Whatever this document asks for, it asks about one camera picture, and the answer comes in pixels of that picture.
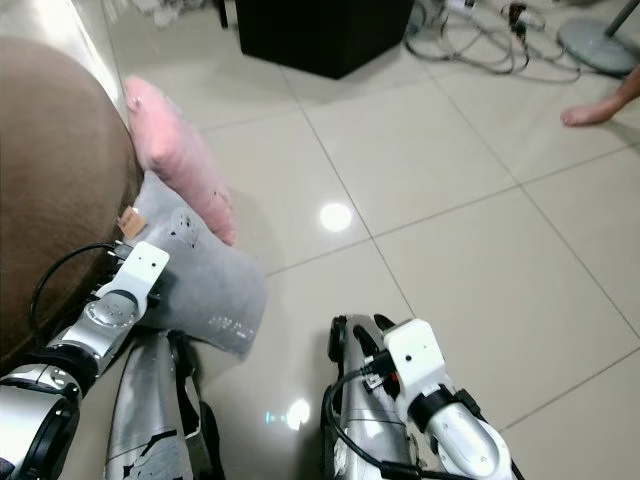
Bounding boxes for grey pillow with leather tag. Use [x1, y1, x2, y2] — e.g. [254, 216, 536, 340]
[120, 170, 270, 361]

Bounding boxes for brown fabric sofa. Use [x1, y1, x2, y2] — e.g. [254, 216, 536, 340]
[0, 38, 153, 373]

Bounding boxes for pink pillow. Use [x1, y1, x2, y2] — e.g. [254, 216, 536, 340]
[124, 75, 238, 247]

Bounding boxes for silver right robot leg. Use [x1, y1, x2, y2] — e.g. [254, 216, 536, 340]
[321, 313, 439, 480]

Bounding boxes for silver robot leg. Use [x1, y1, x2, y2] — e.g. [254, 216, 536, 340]
[321, 313, 439, 480]
[105, 328, 227, 480]

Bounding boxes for silver left robot leg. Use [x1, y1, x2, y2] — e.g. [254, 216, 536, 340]
[105, 328, 227, 480]

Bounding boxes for black cabinet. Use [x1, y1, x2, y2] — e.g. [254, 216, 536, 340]
[234, 0, 417, 82]

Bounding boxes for person's bare foot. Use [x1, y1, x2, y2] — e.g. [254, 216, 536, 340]
[560, 70, 640, 129]

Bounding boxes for grey round fan base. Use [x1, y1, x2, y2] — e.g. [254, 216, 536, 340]
[557, 14, 640, 80]

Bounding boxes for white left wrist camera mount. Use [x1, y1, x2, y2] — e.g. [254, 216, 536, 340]
[116, 241, 172, 303]

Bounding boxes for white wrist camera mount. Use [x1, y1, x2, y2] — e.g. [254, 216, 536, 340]
[116, 241, 172, 303]
[381, 318, 452, 403]

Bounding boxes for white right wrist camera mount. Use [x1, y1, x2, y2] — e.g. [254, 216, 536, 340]
[381, 318, 452, 403]

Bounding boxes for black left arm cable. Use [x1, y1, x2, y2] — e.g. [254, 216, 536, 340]
[29, 243, 123, 336]

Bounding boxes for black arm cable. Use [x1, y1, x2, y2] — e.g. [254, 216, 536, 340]
[324, 362, 423, 479]
[29, 243, 123, 336]

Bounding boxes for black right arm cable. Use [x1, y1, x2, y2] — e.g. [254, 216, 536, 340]
[324, 362, 423, 479]

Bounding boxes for tangled grey floor cables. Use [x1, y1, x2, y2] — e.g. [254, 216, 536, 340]
[403, 0, 579, 77]

